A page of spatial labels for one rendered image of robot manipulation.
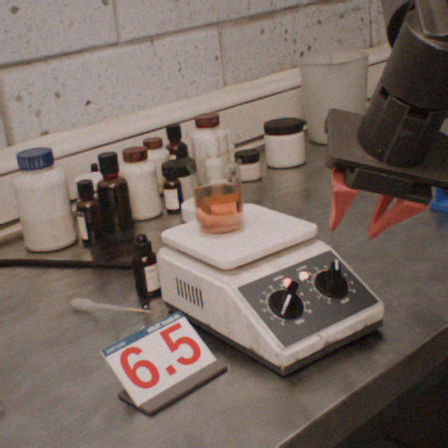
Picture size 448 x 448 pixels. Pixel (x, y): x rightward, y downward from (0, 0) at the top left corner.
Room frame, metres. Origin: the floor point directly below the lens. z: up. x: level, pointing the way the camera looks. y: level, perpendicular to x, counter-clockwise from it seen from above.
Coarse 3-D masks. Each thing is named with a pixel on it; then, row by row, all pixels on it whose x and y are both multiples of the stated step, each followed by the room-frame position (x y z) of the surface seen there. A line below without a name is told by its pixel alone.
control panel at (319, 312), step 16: (320, 256) 0.67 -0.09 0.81; (336, 256) 0.67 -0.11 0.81; (288, 272) 0.64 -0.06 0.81; (240, 288) 0.62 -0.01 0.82; (256, 288) 0.62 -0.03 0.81; (272, 288) 0.62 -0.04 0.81; (304, 288) 0.63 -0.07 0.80; (352, 288) 0.64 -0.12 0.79; (256, 304) 0.60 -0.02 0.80; (304, 304) 0.61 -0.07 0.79; (320, 304) 0.61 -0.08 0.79; (336, 304) 0.62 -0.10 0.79; (352, 304) 0.62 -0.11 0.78; (368, 304) 0.62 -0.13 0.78; (272, 320) 0.59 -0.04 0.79; (288, 320) 0.59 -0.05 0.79; (304, 320) 0.59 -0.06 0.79; (320, 320) 0.60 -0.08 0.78; (336, 320) 0.60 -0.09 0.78; (288, 336) 0.57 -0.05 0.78; (304, 336) 0.58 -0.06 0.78
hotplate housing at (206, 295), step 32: (160, 256) 0.71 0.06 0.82; (192, 256) 0.69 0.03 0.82; (288, 256) 0.67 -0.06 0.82; (192, 288) 0.67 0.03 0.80; (224, 288) 0.62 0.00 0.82; (192, 320) 0.68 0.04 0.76; (224, 320) 0.62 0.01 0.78; (256, 320) 0.59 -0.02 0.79; (352, 320) 0.61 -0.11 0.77; (256, 352) 0.59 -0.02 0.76; (288, 352) 0.56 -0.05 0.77; (320, 352) 0.59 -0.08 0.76
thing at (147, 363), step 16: (160, 336) 0.60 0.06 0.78; (176, 336) 0.61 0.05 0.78; (192, 336) 0.61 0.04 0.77; (128, 352) 0.58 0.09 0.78; (144, 352) 0.58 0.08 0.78; (160, 352) 0.59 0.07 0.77; (176, 352) 0.59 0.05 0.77; (192, 352) 0.60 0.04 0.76; (128, 368) 0.57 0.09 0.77; (144, 368) 0.57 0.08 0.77; (160, 368) 0.58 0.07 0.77; (176, 368) 0.58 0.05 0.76; (128, 384) 0.55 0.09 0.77; (144, 384) 0.56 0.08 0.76; (160, 384) 0.56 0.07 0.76
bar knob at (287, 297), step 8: (288, 288) 0.60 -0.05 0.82; (296, 288) 0.60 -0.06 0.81; (272, 296) 0.61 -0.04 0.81; (280, 296) 0.61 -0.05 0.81; (288, 296) 0.59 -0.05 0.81; (296, 296) 0.61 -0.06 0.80; (272, 304) 0.60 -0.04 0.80; (280, 304) 0.60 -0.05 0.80; (288, 304) 0.59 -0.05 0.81; (296, 304) 0.60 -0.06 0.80; (280, 312) 0.59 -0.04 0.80; (288, 312) 0.59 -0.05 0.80; (296, 312) 0.60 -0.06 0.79
